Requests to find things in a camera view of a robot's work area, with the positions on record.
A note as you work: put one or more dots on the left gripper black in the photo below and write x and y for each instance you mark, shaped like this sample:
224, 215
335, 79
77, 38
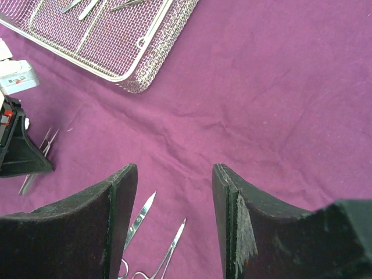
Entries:
18, 151

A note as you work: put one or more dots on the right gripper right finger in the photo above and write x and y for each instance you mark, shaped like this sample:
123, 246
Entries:
261, 236

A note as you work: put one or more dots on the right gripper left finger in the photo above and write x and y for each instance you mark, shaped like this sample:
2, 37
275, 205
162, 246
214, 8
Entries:
81, 236

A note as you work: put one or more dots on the thin metal tweezers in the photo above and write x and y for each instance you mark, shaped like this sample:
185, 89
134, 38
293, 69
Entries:
41, 164

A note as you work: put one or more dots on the metal surgical scissors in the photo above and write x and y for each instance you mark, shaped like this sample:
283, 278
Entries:
138, 220

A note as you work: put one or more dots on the purple cloth wrap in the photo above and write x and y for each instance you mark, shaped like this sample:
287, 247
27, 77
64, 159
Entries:
280, 91

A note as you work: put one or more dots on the wire mesh metal tray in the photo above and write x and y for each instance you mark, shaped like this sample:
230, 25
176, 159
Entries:
126, 47

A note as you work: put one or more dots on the wide metal tweezers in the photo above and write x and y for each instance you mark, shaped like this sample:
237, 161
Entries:
126, 4

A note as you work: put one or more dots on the metal scalpel handle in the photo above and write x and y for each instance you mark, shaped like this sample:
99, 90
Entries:
72, 4
88, 9

